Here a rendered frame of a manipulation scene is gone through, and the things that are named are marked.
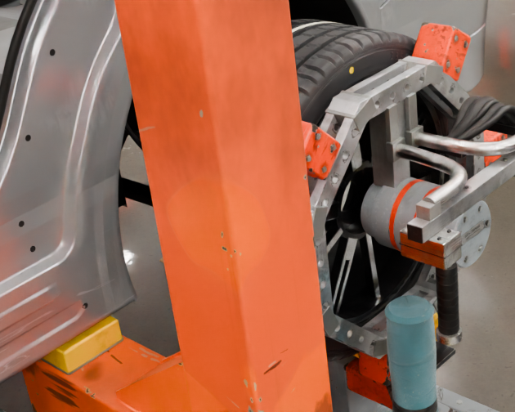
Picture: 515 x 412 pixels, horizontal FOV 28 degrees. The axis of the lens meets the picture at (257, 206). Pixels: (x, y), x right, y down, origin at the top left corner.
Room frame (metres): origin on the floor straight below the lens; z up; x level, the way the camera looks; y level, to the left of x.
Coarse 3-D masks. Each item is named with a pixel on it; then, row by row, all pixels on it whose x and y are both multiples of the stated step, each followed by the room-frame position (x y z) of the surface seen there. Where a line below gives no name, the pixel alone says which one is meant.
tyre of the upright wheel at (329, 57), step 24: (336, 24) 1.91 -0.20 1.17; (312, 48) 1.76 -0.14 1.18; (336, 48) 1.74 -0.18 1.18; (360, 48) 1.76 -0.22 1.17; (384, 48) 1.80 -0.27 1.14; (408, 48) 1.85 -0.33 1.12; (312, 72) 1.69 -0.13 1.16; (336, 72) 1.71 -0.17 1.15; (360, 72) 1.75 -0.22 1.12; (312, 96) 1.66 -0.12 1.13; (312, 120) 1.66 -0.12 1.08; (408, 288) 1.82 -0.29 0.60
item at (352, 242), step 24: (432, 120) 1.91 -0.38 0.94; (360, 144) 2.07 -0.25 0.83; (360, 168) 1.77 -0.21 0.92; (432, 168) 1.93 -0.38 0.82; (360, 192) 1.83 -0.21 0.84; (336, 216) 1.71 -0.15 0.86; (336, 240) 1.71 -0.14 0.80; (360, 240) 1.78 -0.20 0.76; (336, 264) 1.72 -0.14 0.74; (360, 264) 1.89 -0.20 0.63; (384, 264) 1.87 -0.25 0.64; (408, 264) 1.84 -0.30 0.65; (336, 288) 1.70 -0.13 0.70; (360, 288) 1.82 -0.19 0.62; (384, 288) 1.80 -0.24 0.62; (336, 312) 1.69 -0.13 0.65; (360, 312) 1.73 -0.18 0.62
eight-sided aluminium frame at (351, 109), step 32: (416, 64) 1.76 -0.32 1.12; (352, 96) 1.65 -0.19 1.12; (384, 96) 1.66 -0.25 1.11; (448, 96) 1.80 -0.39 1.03; (320, 128) 1.63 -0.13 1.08; (352, 128) 1.60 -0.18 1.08; (448, 128) 1.89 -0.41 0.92; (480, 160) 1.87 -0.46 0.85; (320, 192) 1.54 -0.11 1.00; (320, 224) 1.52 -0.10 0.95; (320, 256) 1.52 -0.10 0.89; (320, 288) 1.52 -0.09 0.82; (416, 288) 1.79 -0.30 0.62; (384, 320) 1.70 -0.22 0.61; (384, 352) 1.62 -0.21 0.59
